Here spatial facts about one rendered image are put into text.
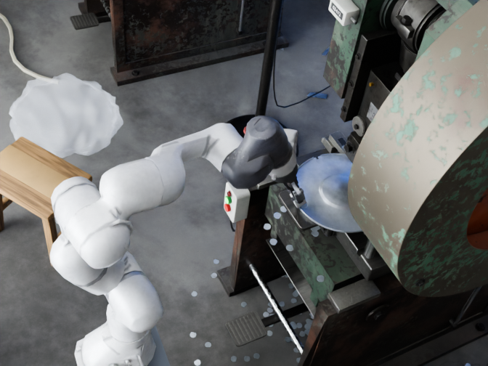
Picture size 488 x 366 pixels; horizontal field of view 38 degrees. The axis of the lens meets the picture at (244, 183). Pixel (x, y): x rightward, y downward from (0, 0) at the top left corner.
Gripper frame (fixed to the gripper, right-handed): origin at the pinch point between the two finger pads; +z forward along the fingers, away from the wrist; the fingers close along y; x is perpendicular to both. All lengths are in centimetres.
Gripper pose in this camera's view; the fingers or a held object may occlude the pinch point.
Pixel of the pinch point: (298, 198)
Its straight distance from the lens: 195.3
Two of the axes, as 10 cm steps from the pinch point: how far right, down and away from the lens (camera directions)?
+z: 2.8, 4.5, 8.5
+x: 8.3, -5.6, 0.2
